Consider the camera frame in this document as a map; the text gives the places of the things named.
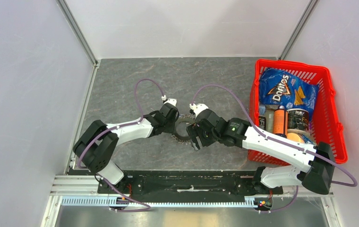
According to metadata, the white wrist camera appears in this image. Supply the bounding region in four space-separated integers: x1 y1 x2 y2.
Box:
189 103 209 116
161 95 177 107

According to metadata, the circular saw blade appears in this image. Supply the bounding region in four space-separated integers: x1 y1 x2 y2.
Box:
171 114 195 143

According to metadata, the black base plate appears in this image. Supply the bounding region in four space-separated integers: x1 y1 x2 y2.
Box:
97 170 284 203

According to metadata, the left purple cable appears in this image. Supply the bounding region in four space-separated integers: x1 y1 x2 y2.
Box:
77 79 168 170

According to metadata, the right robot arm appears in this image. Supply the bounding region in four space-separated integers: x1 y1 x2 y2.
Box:
187 105 335 195

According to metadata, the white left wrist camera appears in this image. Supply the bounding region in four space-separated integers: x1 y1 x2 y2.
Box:
161 95 177 107

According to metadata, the dark small bottle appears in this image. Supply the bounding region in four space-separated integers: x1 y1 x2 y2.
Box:
258 104 266 130

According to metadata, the purple cable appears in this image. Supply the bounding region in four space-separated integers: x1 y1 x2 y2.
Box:
77 79 168 170
190 84 358 188

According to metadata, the orange bottle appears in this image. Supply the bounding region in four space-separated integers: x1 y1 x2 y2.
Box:
273 105 288 138

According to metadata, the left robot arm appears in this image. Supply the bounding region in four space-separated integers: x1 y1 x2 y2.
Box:
73 98 179 193

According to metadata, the yellow sponge ball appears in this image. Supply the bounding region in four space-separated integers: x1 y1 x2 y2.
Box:
287 133 305 143

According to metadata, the red plastic basket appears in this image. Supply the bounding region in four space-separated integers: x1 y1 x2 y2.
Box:
249 59 348 164

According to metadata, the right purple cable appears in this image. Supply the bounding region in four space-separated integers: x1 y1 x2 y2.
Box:
190 84 358 188

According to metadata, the black can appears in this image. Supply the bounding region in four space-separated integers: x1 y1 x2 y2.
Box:
287 108 309 133

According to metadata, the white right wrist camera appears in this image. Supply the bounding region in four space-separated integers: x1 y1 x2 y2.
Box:
189 103 209 116

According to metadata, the blue Doritos chip bag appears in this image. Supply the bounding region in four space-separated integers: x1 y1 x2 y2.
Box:
258 68 318 112

